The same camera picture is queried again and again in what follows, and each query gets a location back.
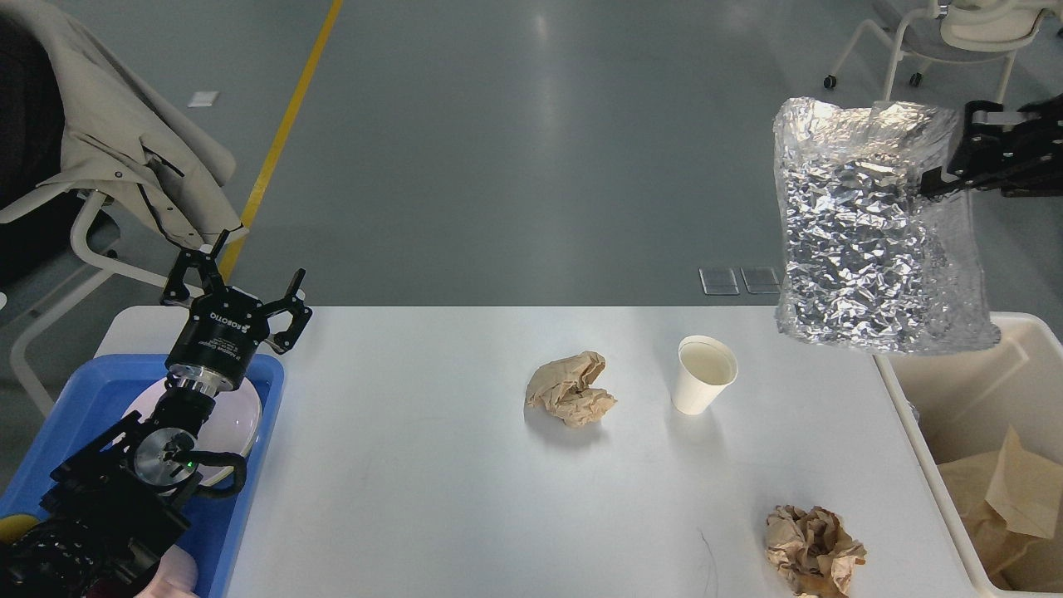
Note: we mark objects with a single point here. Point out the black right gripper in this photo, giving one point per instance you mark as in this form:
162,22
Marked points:
1016,151

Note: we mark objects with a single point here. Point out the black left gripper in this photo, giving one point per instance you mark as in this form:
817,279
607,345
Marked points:
226,324

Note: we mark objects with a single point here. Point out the pink plate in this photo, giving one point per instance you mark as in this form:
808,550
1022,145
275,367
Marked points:
231,427

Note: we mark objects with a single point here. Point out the silver foil tray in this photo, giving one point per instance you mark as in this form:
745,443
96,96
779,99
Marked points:
871,263

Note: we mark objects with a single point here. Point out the white paper cup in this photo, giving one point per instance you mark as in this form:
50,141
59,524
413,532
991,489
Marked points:
706,367

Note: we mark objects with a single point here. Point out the teal mug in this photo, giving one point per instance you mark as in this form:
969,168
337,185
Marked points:
15,526

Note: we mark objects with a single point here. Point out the brown paper ball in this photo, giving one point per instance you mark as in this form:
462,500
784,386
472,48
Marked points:
564,389

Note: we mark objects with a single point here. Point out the brown paper bag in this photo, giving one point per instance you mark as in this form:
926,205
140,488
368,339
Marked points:
1008,500

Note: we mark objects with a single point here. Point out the brown paper wad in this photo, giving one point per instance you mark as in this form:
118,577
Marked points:
812,551

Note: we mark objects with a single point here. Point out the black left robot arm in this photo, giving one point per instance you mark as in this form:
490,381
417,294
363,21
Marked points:
115,506

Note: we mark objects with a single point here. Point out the white chair right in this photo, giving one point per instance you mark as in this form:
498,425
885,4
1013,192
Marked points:
949,32

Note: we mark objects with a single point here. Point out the blue plastic tray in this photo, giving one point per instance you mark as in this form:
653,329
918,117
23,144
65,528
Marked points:
95,398

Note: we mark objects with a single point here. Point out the white floor plate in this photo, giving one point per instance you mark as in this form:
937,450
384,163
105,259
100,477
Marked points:
203,98

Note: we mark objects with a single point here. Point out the person in dark clothes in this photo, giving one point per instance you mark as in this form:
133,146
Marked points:
32,123

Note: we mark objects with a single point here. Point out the floor socket plate right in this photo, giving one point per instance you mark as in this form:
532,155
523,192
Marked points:
761,280

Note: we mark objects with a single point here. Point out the floor socket plate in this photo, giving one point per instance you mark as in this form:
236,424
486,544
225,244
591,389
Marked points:
719,281
761,280

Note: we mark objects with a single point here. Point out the white plastic bin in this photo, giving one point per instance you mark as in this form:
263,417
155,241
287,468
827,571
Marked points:
966,403

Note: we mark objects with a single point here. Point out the floor socket plate left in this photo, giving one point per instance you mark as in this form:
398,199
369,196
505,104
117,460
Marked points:
719,281

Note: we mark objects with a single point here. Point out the pink mug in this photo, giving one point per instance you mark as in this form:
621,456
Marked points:
176,575

